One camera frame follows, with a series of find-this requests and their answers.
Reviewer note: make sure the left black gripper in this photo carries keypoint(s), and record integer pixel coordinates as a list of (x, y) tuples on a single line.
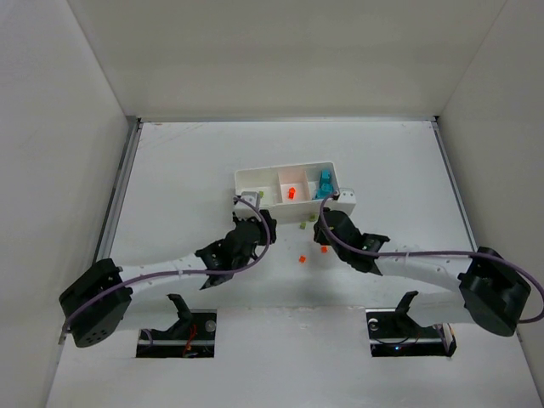
[(263, 225)]

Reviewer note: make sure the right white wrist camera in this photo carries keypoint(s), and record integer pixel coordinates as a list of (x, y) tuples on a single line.
[(344, 200)]

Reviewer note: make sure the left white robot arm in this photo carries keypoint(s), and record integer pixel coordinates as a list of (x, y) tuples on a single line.
[(96, 304)]

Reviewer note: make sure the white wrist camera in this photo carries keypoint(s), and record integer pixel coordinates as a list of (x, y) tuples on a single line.
[(344, 200), (247, 204)]

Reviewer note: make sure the blue lego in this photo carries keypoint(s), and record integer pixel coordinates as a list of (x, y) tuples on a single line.
[(325, 177)]

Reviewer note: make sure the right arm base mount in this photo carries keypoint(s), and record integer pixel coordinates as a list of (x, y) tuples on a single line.
[(392, 333)]

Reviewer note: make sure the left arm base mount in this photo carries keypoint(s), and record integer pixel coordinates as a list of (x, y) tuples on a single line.
[(190, 336)]

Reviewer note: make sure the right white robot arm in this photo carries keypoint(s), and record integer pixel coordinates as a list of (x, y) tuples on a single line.
[(475, 287)]

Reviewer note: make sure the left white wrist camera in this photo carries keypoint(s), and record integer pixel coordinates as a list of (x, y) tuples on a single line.
[(247, 204)]

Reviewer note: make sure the white three-compartment sorting tray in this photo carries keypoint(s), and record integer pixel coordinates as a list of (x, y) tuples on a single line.
[(275, 182)]

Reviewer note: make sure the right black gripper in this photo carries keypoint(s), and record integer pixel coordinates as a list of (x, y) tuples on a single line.
[(325, 227)]

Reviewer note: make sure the large blue lego brick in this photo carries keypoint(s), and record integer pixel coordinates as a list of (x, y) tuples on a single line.
[(324, 190)]

